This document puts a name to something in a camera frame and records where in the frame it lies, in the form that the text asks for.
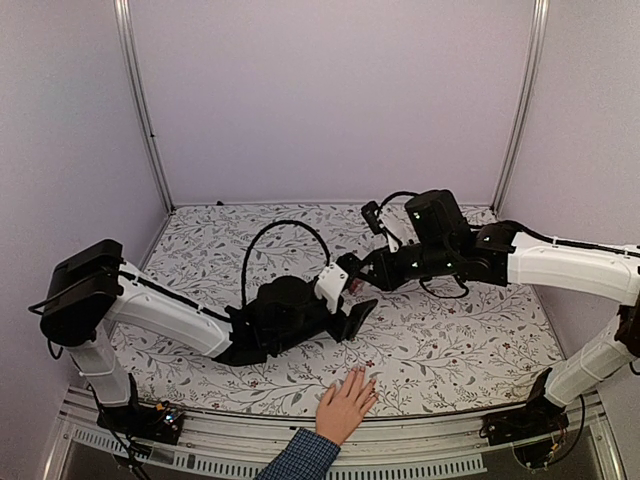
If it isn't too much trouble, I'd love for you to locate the person's bare hand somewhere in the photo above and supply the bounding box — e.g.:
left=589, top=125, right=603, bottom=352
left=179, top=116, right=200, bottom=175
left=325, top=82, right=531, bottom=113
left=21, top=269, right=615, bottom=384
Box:
left=315, top=367, right=378, bottom=446

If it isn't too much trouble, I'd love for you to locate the aluminium frame post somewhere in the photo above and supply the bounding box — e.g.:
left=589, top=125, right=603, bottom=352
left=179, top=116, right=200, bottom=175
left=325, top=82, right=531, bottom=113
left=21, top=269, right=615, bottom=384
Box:
left=491, top=0, right=550, bottom=216
left=113, top=0, right=175, bottom=215

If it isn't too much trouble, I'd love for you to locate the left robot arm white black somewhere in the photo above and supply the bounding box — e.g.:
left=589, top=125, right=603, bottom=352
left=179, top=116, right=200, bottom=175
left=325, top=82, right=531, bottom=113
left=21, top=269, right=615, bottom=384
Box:
left=28, top=239, right=377, bottom=434

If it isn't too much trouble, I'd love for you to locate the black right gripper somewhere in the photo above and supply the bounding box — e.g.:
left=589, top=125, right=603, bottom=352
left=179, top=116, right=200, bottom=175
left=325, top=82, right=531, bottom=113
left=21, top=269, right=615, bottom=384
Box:
left=355, top=242, right=455, bottom=293

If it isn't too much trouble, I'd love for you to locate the floral patterned table mat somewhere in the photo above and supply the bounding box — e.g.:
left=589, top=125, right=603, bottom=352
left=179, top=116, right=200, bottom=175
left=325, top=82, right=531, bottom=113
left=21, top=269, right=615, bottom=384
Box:
left=111, top=204, right=562, bottom=417

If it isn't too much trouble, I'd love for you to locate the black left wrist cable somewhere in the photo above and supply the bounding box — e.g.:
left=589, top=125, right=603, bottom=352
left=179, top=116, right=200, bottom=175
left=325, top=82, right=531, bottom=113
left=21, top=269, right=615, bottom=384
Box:
left=239, top=219, right=332, bottom=311

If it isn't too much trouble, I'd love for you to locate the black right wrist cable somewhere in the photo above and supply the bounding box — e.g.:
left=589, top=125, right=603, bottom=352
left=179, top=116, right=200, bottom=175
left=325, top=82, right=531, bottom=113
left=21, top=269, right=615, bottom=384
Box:
left=377, top=190, right=471, bottom=299

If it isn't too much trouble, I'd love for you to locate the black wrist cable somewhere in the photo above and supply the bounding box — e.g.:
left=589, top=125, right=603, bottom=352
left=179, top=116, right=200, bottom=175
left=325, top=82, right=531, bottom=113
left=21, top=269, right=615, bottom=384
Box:
left=239, top=219, right=332, bottom=311
left=377, top=190, right=471, bottom=299

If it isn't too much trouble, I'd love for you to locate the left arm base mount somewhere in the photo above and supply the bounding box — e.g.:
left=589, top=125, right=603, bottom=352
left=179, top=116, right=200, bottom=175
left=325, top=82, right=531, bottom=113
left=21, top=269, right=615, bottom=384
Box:
left=97, top=374, right=184, bottom=445

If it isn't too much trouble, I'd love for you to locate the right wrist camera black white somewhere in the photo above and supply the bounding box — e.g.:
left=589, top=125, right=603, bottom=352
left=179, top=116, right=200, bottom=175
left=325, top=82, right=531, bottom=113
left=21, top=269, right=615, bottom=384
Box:
left=361, top=201, right=413, bottom=253

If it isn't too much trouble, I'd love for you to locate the left aluminium frame post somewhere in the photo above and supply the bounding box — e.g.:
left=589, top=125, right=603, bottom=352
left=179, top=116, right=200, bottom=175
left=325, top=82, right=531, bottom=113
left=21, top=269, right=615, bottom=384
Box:
left=113, top=0, right=175, bottom=215

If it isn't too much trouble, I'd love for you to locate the front aluminium rail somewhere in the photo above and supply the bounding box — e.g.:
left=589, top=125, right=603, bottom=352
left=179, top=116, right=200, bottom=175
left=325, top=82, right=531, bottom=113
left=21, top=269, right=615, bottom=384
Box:
left=44, top=391, right=627, bottom=479

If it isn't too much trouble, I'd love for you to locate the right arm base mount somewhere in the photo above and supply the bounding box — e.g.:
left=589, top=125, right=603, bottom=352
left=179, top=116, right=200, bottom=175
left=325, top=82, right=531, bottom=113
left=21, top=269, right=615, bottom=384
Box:
left=479, top=368, right=569, bottom=469

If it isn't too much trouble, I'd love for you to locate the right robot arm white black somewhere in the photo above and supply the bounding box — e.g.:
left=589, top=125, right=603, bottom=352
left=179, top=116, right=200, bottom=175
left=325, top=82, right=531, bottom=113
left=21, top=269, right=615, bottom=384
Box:
left=337, top=189, right=639, bottom=436

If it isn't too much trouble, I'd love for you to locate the blue checked sleeve forearm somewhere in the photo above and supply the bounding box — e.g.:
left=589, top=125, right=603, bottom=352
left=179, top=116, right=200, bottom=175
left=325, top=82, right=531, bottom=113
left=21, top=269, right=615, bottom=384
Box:
left=255, top=429, right=341, bottom=480

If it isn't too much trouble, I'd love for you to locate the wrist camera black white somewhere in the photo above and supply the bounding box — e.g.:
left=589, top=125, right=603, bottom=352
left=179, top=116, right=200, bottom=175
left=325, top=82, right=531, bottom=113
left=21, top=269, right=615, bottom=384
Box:
left=361, top=201, right=413, bottom=253
left=314, top=262, right=348, bottom=314

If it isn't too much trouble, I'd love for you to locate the right aluminium frame post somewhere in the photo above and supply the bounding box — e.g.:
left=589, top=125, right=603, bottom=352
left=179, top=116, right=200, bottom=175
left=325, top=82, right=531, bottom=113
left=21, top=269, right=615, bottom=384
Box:
left=491, top=0, right=550, bottom=216

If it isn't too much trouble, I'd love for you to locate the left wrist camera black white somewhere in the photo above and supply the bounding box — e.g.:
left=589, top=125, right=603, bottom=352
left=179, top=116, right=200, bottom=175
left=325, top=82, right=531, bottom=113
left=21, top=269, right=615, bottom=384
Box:
left=314, top=262, right=348, bottom=314

